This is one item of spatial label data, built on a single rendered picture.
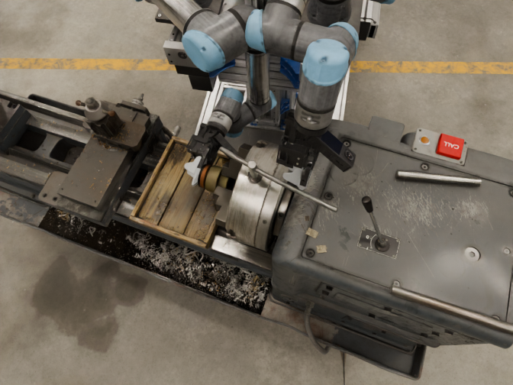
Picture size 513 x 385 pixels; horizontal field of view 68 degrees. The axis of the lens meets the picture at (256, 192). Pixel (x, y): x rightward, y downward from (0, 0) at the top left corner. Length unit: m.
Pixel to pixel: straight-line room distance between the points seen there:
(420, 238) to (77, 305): 1.92
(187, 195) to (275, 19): 0.79
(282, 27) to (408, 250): 0.57
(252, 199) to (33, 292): 1.80
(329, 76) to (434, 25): 2.65
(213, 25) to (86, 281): 1.75
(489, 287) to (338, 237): 0.35
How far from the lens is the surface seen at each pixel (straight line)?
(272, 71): 1.63
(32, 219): 2.04
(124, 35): 3.28
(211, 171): 1.16
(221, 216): 1.10
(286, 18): 0.81
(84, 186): 1.45
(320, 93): 0.70
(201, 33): 1.05
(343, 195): 0.98
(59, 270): 2.52
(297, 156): 0.81
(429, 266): 0.98
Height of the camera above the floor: 2.15
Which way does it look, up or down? 67 degrees down
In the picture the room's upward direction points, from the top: 7 degrees counter-clockwise
